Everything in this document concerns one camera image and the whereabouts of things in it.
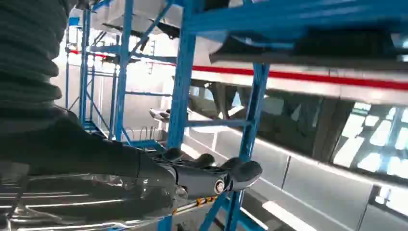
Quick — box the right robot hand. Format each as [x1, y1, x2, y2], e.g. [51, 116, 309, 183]
[0, 106, 264, 205]

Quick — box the stamped silver metal plate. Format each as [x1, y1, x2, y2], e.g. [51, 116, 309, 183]
[0, 173, 224, 231]

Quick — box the blue steel rack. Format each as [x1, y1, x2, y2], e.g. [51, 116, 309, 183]
[156, 0, 408, 231]

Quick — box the white beam with red stripe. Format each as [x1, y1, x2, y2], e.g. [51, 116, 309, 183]
[191, 63, 408, 106]

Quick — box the blue scaffold frame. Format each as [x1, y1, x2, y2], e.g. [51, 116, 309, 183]
[65, 0, 176, 151]

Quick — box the glass window wall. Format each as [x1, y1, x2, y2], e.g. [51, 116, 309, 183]
[331, 101, 408, 180]

